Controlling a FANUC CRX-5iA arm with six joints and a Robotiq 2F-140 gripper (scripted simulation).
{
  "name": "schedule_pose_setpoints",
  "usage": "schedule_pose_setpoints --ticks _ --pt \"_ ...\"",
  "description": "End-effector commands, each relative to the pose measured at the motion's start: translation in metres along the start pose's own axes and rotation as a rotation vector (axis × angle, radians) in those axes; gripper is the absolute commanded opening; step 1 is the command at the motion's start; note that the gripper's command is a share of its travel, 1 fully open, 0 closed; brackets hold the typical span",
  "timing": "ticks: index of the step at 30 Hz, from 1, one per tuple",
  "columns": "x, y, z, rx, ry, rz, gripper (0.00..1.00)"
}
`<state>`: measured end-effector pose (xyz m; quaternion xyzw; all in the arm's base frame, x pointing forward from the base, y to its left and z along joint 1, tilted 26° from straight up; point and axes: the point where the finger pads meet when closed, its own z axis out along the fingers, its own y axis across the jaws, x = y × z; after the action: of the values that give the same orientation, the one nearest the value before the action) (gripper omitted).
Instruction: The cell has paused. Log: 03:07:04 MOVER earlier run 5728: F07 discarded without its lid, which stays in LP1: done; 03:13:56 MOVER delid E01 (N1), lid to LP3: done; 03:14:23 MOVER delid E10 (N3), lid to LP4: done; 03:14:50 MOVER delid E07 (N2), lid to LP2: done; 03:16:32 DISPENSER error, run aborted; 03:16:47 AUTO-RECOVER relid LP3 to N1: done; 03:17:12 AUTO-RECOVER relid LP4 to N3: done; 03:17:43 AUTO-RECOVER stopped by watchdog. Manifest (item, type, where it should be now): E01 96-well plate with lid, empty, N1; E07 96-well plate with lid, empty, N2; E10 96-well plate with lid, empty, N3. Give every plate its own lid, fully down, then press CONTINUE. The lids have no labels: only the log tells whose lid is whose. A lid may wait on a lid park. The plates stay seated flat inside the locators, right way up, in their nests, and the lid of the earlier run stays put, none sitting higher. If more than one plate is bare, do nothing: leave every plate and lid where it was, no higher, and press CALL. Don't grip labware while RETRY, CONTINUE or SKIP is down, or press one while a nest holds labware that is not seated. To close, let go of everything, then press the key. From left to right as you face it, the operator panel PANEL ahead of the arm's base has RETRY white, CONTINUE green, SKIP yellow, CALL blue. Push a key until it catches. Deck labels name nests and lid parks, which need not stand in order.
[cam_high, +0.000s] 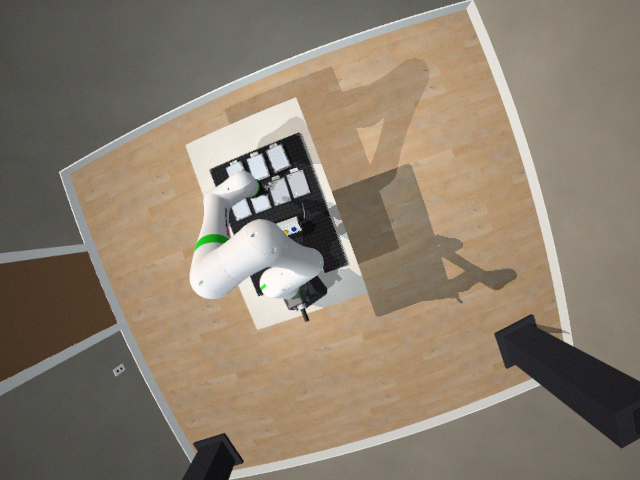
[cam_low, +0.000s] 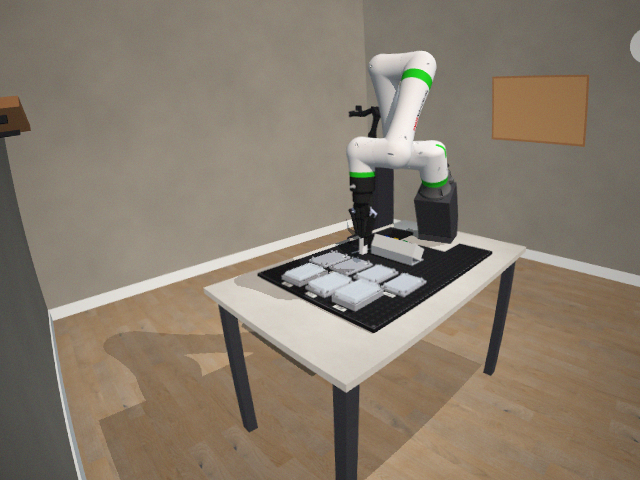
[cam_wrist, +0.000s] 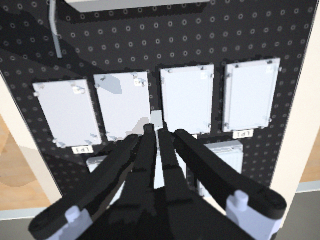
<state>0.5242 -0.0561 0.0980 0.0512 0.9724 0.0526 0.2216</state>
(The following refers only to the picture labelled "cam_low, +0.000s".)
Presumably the white control panel with coloured buttons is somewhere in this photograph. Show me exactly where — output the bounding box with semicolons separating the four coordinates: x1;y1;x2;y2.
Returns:
368;234;424;266

